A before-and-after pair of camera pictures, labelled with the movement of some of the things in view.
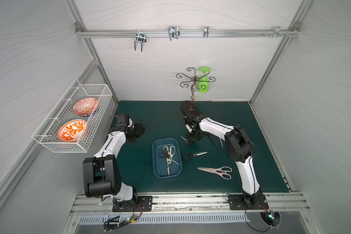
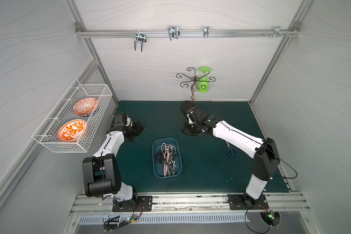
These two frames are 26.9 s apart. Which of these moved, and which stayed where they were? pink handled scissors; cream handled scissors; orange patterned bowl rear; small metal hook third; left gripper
Moved: pink handled scissors
Stayed: small metal hook third; cream handled scissors; left gripper; orange patterned bowl rear
